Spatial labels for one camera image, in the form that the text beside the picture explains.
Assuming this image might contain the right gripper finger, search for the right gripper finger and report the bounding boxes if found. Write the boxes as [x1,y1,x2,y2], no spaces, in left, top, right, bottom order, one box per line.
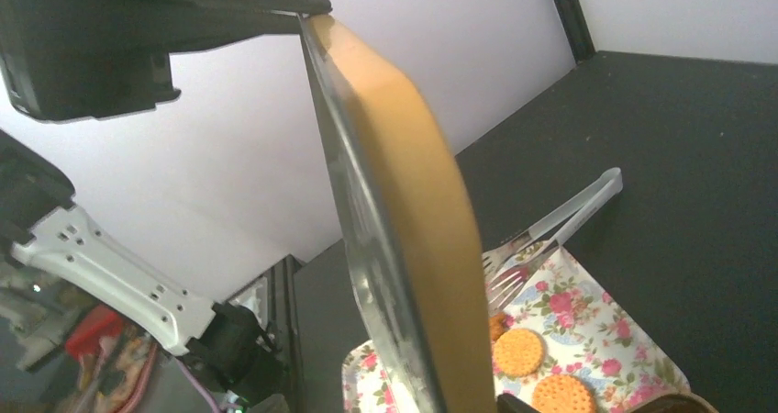
[496,393,538,413]

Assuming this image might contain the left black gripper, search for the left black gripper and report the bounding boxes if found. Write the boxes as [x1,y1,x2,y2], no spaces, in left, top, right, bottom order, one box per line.
[1,0,331,122]

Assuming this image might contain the white handled metal tongs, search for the white handled metal tongs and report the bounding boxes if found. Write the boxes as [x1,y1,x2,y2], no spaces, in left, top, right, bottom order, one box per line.
[482,167,623,317]

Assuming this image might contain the silver tin lid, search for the silver tin lid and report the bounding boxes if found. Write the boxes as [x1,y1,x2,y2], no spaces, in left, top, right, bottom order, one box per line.
[300,15,496,412]

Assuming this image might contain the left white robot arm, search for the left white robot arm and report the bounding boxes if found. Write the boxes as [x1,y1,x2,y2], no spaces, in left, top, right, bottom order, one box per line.
[1,0,332,405]

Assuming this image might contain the floral cookie tray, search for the floral cookie tray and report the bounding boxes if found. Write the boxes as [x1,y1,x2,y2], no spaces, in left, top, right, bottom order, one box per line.
[341,242,693,413]

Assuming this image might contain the gold cookie tin box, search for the gold cookie tin box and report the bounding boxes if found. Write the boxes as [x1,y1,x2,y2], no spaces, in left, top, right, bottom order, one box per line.
[628,392,718,413]

